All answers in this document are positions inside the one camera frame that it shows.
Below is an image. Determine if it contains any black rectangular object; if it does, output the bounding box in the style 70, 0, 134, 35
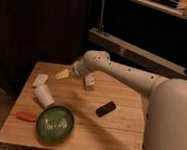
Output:
96, 101, 116, 117

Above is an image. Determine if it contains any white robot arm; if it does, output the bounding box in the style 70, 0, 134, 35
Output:
56, 50, 187, 150

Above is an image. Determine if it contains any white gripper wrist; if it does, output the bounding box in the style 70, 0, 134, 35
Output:
56, 61, 95, 90

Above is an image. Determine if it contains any wooden table board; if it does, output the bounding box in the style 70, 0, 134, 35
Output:
0, 62, 144, 150

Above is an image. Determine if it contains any green ceramic bowl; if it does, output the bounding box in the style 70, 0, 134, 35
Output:
35, 106, 74, 143

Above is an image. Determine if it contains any orange carrot toy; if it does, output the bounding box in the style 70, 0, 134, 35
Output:
15, 112, 36, 122

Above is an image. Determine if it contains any grey metal beam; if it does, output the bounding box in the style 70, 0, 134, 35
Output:
88, 27, 187, 79

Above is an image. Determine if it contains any metal pole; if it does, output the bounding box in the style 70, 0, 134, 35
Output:
99, 0, 106, 31

